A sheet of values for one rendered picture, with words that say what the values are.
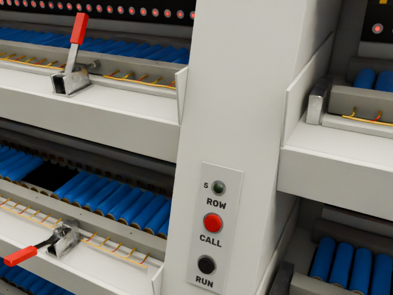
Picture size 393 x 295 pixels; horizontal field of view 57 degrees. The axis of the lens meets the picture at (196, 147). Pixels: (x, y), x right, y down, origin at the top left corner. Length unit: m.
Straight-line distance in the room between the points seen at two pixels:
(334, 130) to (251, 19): 0.12
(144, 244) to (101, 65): 0.22
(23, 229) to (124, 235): 0.15
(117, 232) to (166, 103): 0.18
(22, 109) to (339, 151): 0.36
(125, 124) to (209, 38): 0.12
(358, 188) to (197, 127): 0.14
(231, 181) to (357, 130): 0.12
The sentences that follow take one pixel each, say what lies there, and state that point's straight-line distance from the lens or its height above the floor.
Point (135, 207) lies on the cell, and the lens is 0.51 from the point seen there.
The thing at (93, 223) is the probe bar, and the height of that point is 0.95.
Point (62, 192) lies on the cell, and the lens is 0.58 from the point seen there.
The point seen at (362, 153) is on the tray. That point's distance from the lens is 0.32.
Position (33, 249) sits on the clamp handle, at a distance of 0.47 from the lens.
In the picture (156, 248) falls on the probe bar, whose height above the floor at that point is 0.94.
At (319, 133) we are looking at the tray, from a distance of 0.34.
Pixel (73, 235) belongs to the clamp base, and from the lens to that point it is 0.51.
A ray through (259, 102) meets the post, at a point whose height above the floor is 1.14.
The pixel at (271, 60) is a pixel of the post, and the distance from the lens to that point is 0.31.
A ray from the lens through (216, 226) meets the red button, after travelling 0.34.
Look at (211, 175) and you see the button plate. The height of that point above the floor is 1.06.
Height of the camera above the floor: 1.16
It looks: 13 degrees down
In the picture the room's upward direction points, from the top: 8 degrees clockwise
